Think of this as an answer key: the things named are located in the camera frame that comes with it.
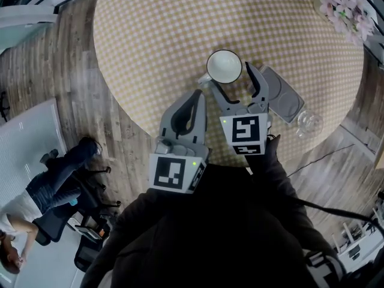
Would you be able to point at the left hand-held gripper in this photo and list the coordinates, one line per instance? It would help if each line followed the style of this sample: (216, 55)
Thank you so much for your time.
(171, 172)

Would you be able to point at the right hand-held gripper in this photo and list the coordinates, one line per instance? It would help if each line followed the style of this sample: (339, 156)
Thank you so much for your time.
(246, 130)

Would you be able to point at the grey rectangular tray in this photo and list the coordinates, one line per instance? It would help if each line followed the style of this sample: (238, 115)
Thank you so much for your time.
(282, 94)

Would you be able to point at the blue ceramic cup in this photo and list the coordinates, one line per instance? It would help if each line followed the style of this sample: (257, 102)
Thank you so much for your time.
(223, 64)

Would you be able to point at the clear drinking glass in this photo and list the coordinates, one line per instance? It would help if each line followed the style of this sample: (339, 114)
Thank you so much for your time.
(310, 123)

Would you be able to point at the person's right forearm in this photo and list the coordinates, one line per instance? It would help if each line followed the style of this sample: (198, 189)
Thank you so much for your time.
(270, 175)

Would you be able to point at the person's left forearm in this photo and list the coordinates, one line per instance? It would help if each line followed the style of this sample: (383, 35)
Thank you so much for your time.
(144, 208)

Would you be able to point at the round table with checkered tablecloth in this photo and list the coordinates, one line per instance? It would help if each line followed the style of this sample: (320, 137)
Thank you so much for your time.
(156, 40)

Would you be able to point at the person's dark coat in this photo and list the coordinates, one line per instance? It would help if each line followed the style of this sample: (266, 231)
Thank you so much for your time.
(210, 235)

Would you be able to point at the pink flowers in vase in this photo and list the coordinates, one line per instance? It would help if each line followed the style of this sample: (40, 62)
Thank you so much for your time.
(345, 7)

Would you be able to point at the small teal object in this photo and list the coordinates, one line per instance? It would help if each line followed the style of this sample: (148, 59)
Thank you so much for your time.
(74, 202)

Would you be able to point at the black office chair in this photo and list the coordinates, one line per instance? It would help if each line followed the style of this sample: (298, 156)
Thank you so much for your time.
(51, 226)

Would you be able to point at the frosted glass partition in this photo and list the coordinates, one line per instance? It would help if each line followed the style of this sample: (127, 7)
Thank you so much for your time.
(18, 31)

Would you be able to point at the white metal table frame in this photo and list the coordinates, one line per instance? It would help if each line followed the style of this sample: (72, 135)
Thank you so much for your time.
(357, 238)

